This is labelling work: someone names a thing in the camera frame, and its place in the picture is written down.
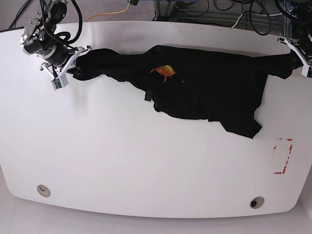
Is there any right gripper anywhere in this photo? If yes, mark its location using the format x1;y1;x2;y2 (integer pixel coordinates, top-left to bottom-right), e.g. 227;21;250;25
39;45;92;79

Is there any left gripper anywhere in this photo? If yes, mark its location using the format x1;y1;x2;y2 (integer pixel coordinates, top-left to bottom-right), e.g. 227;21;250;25
277;37;312;67

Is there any black t-shirt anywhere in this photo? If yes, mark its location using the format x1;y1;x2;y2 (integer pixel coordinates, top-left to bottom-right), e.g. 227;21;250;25
73;45;302;138

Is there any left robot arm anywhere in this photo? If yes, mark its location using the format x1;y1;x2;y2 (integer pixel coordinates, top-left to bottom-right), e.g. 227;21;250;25
274;0;312;65

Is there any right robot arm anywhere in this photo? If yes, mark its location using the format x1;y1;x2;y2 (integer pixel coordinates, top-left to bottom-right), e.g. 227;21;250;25
19;0;91;81

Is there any red tape rectangle marking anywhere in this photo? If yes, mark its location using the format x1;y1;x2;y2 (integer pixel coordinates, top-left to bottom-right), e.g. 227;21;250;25
271;138;293;175

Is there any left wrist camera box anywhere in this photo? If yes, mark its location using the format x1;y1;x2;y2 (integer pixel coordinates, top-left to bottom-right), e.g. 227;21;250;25
301;64;312;78

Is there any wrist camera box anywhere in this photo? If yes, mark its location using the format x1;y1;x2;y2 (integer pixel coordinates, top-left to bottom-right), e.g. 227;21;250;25
301;64;312;78
51;75;69;91

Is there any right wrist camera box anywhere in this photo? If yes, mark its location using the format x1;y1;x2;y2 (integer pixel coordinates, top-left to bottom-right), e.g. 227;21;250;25
51;75;69;91

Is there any yellow cable on floor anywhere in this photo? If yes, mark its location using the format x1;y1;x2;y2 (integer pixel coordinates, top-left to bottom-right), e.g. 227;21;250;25
85;0;131;22

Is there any white cable on floor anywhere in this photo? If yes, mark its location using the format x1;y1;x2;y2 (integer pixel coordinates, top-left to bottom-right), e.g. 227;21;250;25
231;13;244;29

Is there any left table cable grommet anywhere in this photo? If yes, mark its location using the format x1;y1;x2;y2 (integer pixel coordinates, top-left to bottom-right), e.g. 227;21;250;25
37;185;51;197

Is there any table cable grommet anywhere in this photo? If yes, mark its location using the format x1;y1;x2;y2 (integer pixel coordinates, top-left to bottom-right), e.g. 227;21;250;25
250;196;265;209
37;185;51;197

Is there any right table cable grommet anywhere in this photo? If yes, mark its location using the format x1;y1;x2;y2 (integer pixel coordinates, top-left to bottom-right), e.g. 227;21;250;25
250;196;265;209

